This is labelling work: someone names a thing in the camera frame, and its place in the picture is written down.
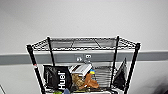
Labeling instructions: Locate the black wire shelf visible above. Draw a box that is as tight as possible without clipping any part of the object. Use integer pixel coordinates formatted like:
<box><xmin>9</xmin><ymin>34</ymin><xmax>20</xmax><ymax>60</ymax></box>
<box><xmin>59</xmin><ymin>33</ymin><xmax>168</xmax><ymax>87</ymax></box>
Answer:
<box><xmin>26</xmin><ymin>35</ymin><xmax>142</xmax><ymax>94</ymax></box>

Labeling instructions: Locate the long grey wall band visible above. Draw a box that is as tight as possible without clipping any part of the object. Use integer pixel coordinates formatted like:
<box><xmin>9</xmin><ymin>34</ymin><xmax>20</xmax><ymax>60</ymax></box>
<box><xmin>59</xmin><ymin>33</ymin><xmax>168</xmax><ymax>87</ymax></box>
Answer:
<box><xmin>0</xmin><ymin>49</ymin><xmax>168</xmax><ymax>66</ymax></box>

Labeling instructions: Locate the orange plush toy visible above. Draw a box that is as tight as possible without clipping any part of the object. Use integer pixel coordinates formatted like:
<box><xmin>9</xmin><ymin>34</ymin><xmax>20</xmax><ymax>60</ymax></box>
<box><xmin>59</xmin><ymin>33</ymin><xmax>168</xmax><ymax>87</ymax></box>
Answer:
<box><xmin>71</xmin><ymin>72</ymin><xmax>101</xmax><ymax>91</ymax></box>

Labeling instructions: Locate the black bag with white print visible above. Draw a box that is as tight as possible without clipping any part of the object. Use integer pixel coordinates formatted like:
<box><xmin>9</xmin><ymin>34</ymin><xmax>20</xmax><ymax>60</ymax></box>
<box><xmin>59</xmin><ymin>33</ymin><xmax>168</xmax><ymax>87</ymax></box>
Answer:
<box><xmin>43</xmin><ymin>64</ymin><xmax>73</xmax><ymax>91</ymax></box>

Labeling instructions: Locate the small black bag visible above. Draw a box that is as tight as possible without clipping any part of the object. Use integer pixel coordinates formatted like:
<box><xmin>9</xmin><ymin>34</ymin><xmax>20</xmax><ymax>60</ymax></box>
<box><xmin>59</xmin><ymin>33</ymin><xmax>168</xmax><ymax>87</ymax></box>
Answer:
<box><xmin>113</xmin><ymin>57</ymin><xmax>129</xmax><ymax>91</ymax></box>

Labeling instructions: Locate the white wall socket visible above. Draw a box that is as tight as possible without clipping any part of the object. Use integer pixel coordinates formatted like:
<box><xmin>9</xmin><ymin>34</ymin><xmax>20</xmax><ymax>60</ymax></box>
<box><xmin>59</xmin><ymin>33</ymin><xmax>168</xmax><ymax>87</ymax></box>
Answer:
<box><xmin>76</xmin><ymin>57</ymin><xmax>83</xmax><ymax>63</ymax></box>
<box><xmin>85</xmin><ymin>54</ymin><xmax>93</xmax><ymax>61</ymax></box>

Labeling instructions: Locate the white box with blue corner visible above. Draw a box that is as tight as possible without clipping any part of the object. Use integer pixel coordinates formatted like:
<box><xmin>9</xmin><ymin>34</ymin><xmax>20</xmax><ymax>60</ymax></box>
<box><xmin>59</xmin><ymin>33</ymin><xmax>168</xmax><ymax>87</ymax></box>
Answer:
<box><xmin>69</xmin><ymin>63</ymin><xmax>96</xmax><ymax>76</ymax></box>

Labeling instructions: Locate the blue plush toy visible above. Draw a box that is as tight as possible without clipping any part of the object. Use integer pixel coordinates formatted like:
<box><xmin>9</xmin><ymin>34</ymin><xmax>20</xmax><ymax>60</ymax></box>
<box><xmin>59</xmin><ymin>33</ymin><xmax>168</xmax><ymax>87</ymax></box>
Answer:
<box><xmin>62</xmin><ymin>88</ymin><xmax>72</xmax><ymax>94</ymax></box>

